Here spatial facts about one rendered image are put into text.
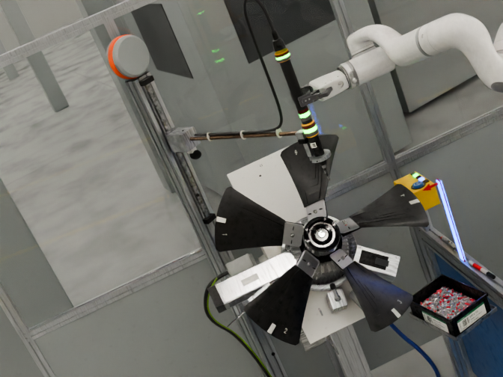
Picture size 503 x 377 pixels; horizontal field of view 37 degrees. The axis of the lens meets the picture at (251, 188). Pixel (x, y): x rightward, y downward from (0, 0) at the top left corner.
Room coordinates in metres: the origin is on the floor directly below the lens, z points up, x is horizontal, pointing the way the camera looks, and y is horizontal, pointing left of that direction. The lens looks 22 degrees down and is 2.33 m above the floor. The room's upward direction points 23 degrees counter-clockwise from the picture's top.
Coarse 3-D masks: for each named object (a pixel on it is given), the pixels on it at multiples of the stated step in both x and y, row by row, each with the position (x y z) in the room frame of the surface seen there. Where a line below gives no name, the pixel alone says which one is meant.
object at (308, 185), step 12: (300, 144) 2.40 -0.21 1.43; (324, 144) 2.34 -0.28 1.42; (336, 144) 2.31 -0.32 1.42; (288, 156) 2.41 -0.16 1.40; (300, 156) 2.38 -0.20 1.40; (288, 168) 2.40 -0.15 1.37; (300, 168) 2.36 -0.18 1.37; (312, 168) 2.32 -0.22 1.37; (300, 180) 2.34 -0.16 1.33; (312, 180) 2.30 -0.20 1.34; (324, 180) 2.26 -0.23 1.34; (300, 192) 2.32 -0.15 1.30; (312, 192) 2.28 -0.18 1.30; (324, 192) 2.24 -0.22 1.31
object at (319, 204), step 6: (312, 204) 2.27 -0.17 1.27; (318, 204) 2.24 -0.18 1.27; (324, 204) 2.22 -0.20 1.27; (306, 210) 2.28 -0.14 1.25; (312, 210) 2.26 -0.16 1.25; (318, 210) 2.23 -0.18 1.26; (324, 210) 2.21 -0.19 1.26; (312, 216) 2.25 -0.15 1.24; (318, 216) 2.22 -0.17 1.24; (324, 216) 2.20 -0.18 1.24
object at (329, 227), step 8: (320, 216) 2.17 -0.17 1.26; (312, 224) 2.16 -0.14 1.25; (320, 224) 2.15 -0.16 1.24; (328, 224) 2.15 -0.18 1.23; (336, 224) 2.14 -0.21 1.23; (304, 232) 2.14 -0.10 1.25; (312, 232) 2.14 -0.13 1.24; (328, 232) 2.14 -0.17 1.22; (336, 232) 2.12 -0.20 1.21; (304, 240) 2.13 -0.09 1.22; (312, 240) 2.13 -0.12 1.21; (320, 240) 2.13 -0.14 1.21; (328, 240) 2.11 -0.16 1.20; (336, 240) 2.11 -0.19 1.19; (304, 248) 2.21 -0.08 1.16; (312, 248) 2.11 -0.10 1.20; (320, 248) 2.10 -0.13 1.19; (328, 248) 2.09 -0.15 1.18; (336, 248) 2.15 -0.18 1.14; (320, 256) 2.14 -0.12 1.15; (328, 256) 2.18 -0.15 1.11
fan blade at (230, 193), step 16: (224, 192) 2.29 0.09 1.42; (224, 208) 2.28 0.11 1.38; (240, 208) 2.26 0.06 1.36; (256, 208) 2.24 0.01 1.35; (224, 224) 2.27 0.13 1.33; (240, 224) 2.25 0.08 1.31; (256, 224) 2.23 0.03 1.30; (272, 224) 2.22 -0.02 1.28; (224, 240) 2.27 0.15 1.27; (240, 240) 2.25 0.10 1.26; (256, 240) 2.24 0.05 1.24; (272, 240) 2.22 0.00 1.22
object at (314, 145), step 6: (276, 36) 2.18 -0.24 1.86; (276, 42) 2.18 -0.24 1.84; (282, 42) 2.18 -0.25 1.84; (276, 48) 2.18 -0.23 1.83; (282, 48) 2.17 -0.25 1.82; (312, 138) 2.17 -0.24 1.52; (318, 138) 2.18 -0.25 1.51; (312, 144) 2.18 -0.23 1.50; (318, 144) 2.17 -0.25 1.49; (318, 150) 2.18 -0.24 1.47; (318, 162) 2.19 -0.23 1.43; (324, 162) 2.18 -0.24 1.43
